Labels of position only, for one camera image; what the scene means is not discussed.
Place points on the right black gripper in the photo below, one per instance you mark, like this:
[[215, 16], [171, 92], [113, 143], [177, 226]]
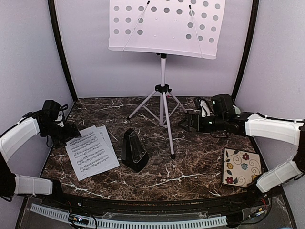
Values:
[[191, 117]]

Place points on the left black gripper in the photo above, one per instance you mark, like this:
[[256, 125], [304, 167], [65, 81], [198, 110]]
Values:
[[69, 136]]

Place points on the white music stand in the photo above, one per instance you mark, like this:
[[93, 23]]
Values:
[[166, 27]]

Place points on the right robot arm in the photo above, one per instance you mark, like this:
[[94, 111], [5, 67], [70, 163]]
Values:
[[285, 130]]

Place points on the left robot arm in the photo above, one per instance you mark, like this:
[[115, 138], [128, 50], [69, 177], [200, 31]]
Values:
[[13, 184]]

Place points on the pale green bowl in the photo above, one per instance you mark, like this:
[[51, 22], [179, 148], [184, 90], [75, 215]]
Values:
[[237, 110]]

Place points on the front sheet music page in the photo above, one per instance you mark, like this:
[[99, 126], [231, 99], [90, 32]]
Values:
[[90, 155]]

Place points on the sheet music page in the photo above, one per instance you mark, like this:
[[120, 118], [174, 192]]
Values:
[[104, 133], [90, 155]]

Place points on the back sheet music page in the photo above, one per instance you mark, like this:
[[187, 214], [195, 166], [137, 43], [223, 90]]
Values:
[[104, 133]]

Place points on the floral square coaster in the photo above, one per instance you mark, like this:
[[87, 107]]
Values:
[[240, 168]]

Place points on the black metronome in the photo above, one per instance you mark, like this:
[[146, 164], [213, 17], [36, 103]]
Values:
[[133, 154]]

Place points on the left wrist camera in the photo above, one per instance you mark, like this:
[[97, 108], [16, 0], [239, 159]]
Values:
[[61, 116]]

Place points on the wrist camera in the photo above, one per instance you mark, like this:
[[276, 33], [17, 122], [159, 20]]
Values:
[[61, 116], [202, 105]]

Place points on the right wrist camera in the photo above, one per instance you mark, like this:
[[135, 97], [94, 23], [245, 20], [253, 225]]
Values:
[[202, 105]]

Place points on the grey cable duct strip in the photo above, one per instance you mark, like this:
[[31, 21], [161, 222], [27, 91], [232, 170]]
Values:
[[129, 221]]

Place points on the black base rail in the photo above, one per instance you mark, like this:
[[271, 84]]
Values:
[[172, 197]]

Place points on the right black corner post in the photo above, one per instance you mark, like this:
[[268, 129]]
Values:
[[247, 48]]

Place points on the black corner post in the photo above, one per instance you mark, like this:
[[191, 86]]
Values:
[[247, 48], [60, 49]]

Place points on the left black corner post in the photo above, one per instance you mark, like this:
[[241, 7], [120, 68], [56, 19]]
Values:
[[60, 49]]

